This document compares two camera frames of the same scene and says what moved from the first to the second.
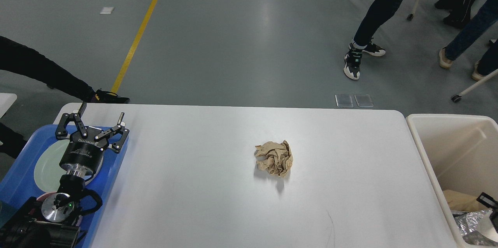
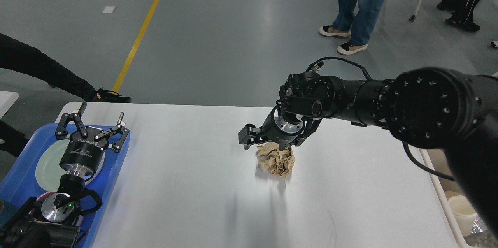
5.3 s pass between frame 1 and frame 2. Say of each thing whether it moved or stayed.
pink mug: stayed
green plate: stayed
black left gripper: stayed
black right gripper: moved
